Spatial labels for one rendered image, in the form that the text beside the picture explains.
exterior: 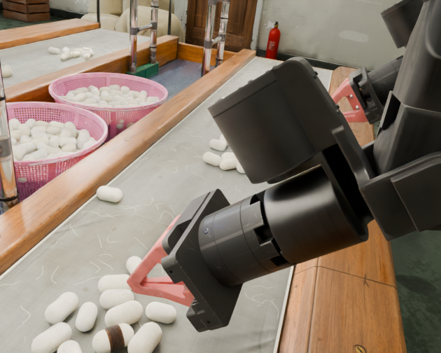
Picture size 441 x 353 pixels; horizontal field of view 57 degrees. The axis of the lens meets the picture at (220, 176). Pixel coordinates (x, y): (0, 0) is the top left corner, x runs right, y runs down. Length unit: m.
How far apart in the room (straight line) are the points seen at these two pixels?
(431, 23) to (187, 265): 0.20
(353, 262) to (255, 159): 0.30
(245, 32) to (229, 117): 5.13
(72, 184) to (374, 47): 4.77
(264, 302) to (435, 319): 1.34
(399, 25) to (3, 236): 0.58
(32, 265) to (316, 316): 0.32
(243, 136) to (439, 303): 1.65
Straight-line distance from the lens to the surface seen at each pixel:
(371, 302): 0.48
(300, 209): 0.26
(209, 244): 0.29
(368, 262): 0.54
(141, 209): 0.59
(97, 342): 0.40
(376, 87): 0.66
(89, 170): 0.64
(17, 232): 0.53
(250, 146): 0.25
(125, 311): 0.42
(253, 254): 0.28
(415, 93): 0.24
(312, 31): 5.24
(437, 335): 1.71
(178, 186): 0.65
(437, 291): 1.90
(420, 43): 0.25
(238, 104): 0.24
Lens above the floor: 1.07
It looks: 28 degrees down
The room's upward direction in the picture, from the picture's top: 8 degrees clockwise
